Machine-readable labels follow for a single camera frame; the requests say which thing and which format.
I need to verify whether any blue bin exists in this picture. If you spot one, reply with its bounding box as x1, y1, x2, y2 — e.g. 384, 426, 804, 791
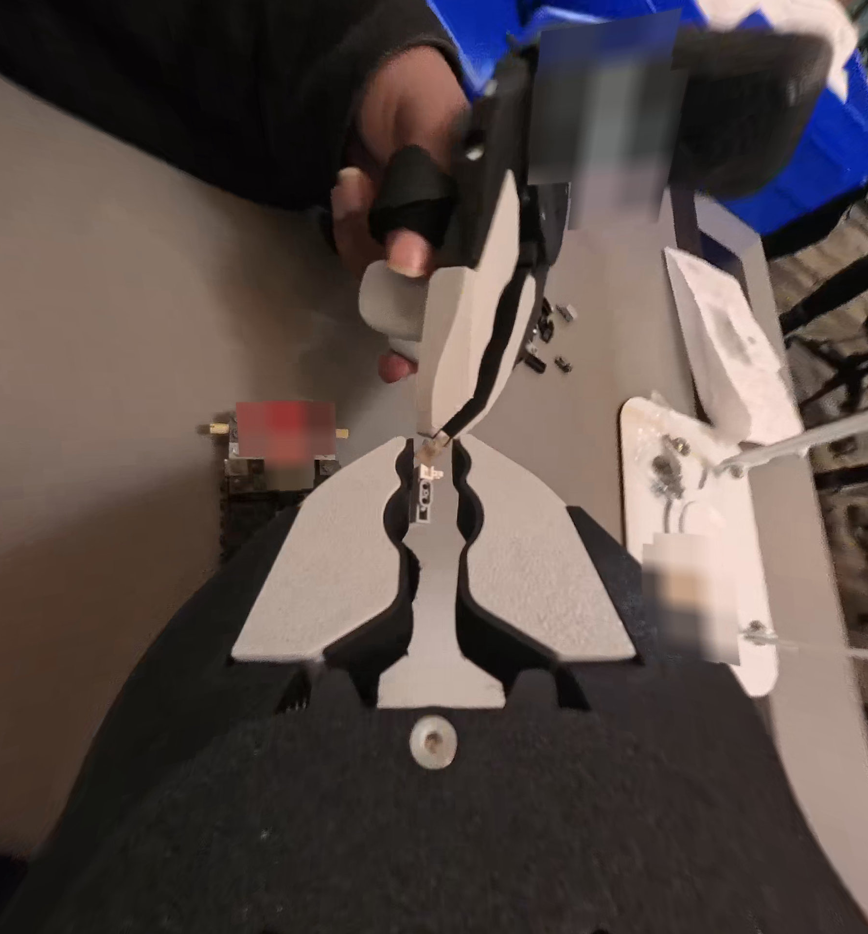
426, 0, 868, 236

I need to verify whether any grey metal rod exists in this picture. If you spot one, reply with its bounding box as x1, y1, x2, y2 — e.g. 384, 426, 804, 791
711, 405, 868, 475
744, 620, 868, 661

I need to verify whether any light grey brick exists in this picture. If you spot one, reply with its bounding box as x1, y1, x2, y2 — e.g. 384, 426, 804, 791
407, 458, 445, 526

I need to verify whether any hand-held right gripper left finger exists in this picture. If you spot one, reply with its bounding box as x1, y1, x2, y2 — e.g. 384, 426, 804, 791
231, 436, 414, 665

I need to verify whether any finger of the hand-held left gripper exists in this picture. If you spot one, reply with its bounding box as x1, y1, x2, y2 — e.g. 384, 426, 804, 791
444, 266, 544, 442
412, 169, 531, 439

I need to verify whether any person's left hand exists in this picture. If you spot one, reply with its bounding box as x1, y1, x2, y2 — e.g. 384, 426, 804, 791
330, 47, 477, 386

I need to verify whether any toy car chassis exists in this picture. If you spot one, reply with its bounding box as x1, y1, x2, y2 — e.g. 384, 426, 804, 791
199, 419, 351, 566

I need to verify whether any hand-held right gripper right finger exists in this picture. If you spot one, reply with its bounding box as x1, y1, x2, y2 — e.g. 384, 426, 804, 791
454, 436, 635, 665

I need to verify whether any clear bag of small parts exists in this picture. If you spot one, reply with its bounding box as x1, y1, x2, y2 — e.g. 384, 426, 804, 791
641, 409, 719, 526

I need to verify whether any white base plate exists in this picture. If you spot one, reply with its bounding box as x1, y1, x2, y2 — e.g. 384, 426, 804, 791
618, 395, 781, 698

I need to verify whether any person's left forearm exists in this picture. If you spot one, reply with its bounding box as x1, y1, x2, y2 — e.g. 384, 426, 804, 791
0, 0, 471, 214

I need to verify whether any grey desk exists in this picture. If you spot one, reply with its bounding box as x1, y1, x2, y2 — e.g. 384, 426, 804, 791
0, 44, 868, 934

